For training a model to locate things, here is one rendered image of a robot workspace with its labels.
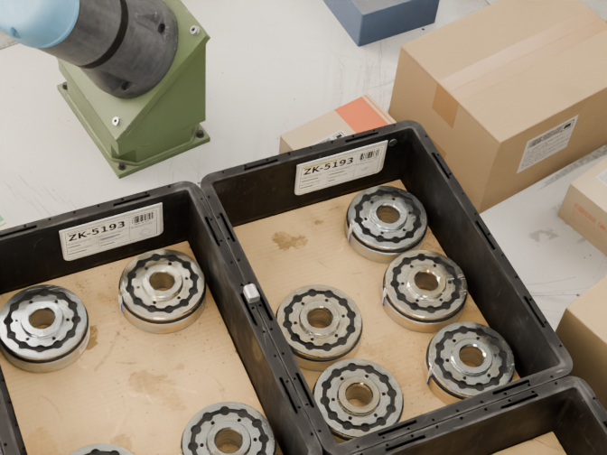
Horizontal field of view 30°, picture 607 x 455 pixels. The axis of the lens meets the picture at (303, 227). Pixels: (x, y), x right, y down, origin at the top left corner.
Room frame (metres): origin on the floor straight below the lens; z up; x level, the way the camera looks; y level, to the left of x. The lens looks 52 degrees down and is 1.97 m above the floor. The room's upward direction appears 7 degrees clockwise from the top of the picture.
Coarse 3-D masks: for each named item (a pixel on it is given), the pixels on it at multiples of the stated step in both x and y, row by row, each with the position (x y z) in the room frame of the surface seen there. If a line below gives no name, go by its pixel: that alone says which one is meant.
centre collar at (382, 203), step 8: (384, 200) 0.92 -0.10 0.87; (392, 200) 0.92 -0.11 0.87; (376, 208) 0.90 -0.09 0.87; (392, 208) 0.91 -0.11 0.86; (400, 208) 0.91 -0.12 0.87; (376, 216) 0.89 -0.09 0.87; (400, 216) 0.89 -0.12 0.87; (376, 224) 0.88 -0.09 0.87; (384, 224) 0.88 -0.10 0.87; (392, 224) 0.88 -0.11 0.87; (400, 224) 0.88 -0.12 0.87
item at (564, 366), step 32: (384, 128) 0.98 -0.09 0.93; (416, 128) 0.99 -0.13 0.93; (288, 160) 0.91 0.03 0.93; (224, 224) 0.81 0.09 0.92; (480, 224) 0.85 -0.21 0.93; (512, 288) 0.76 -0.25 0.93; (544, 320) 0.72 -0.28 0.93; (288, 352) 0.64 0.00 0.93; (512, 384) 0.63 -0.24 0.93; (544, 384) 0.64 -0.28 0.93; (320, 416) 0.57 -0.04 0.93; (416, 416) 0.58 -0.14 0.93; (448, 416) 0.58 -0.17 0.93; (352, 448) 0.53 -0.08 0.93
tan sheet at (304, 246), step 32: (256, 224) 0.88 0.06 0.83; (288, 224) 0.89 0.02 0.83; (320, 224) 0.90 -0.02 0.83; (256, 256) 0.83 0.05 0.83; (288, 256) 0.84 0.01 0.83; (320, 256) 0.84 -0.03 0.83; (352, 256) 0.85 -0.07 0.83; (288, 288) 0.79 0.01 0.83; (352, 288) 0.80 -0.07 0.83; (384, 320) 0.76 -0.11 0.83; (480, 320) 0.78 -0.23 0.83; (384, 352) 0.71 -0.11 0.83; (416, 352) 0.72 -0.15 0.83; (416, 384) 0.68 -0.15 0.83
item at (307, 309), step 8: (312, 304) 0.75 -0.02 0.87; (320, 304) 0.75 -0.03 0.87; (328, 304) 0.75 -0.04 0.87; (304, 312) 0.73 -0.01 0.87; (328, 312) 0.74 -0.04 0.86; (336, 312) 0.74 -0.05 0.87; (304, 320) 0.72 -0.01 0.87; (336, 320) 0.73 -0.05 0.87; (304, 328) 0.71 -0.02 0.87; (312, 328) 0.71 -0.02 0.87; (328, 328) 0.72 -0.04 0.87; (336, 328) 0.72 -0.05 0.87; (320, 336) 0.71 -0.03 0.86
